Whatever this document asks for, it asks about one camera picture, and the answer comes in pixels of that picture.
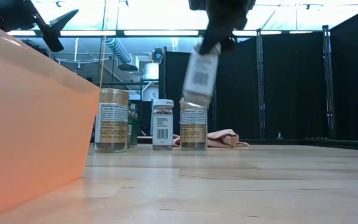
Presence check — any white lid spice jar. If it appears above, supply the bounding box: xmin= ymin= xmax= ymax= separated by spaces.
xmin=152 ymin=98 xmax=175 ymax=151

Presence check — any tan lid spice jar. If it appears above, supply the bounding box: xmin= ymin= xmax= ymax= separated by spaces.
xmin=179 ymin=98 xmax=208 ymax=152
xmin=93 ymin=88 xmax=130 ymax=153

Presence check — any pink folded cloth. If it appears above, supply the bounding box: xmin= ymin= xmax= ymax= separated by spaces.
xmin=172 ymin=128 xmax=250 ymax=149

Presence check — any black metal rack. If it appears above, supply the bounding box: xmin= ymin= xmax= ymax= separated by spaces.
xmin=129 ymin=81 xmax=155 ymax=138

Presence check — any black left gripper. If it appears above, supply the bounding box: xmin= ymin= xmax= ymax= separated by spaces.
xmin=0 ymin=0 xmax=80 ymax=53

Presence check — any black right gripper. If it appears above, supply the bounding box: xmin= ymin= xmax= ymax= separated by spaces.
xmin=188 ymin=0 xmax=257 ymax=56

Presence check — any flexible ventilation duct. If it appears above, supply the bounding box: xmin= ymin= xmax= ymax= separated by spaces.
xmin=104 ymin=37 xmax=133 ymax=65

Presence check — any black curtain panel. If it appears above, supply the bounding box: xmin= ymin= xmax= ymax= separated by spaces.
xmin=214 ymin=37 xmax=260 ymax=140
xmin=165 ymin=51 xmax=216 ymax=138
xmin=328 ymin=2 xmax=358 ymax=142
xmin=261 ymin=30 xmax=328 ymax=140

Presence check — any black divider pole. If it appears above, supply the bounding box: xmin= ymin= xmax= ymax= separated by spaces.
xmin=160 ymin=46 xmax=168 ymax=100
xmin=255 ymin=28 xmax=266 ymax=140
xmin=211 ymin=86 xmax=217 ymax=133
xmin=321 ymin=24 xmax=335 ymax=140

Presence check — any orange plastic bin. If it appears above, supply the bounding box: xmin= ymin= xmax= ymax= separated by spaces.
xmin=0 ymin=17 xmax=101 ymax=220

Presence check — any black round mounted device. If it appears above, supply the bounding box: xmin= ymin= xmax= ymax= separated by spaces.
xmin=152 ymin=47 xmax=165 ymax=65

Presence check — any white cylinder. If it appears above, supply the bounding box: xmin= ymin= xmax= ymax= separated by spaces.
xmin=143 ymin=62 xmax=160 ymax=81

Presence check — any green lid spice jar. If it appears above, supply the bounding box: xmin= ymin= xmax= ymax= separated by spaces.
xmin=126 ymin=102 xmax=141 ymax=149

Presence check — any small white cap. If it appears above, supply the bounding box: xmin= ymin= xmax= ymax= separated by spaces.
xmin=181 ymin=42 xmax=222 ymax=109

